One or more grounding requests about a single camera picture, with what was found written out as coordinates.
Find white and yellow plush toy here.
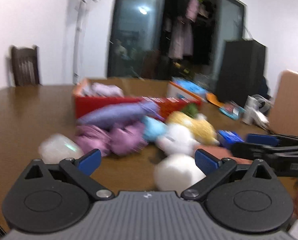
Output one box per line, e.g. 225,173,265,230
156,111,219,157

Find dark wooden chair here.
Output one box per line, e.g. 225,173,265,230
10,45,40,87

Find hanging pink clothes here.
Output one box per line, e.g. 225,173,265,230
168,0,199,60

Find brown cardboard box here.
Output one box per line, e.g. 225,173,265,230
269,70,298,136

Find red cardboard box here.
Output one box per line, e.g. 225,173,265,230
72,77,202,119

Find blue tissue package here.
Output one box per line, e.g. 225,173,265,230
166,77,207,101

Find light stand with lamp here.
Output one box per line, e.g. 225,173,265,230
72,0,100,85

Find translucent white plastic bundle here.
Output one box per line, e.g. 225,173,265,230
38,133,84,164

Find white foam roll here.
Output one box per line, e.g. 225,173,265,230
153,154,206,196

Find pink fabric bundle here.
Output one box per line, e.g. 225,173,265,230
109,121,148,156
74,125,110,157

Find silver metal device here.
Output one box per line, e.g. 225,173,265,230
242,94,272,129

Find purple cloth bundle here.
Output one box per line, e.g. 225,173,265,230
77,101,164,129

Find dark glass sliding door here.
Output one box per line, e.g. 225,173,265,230
107,0,246,90

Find light blue plush toy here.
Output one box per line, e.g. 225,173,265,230
142,116,167,142

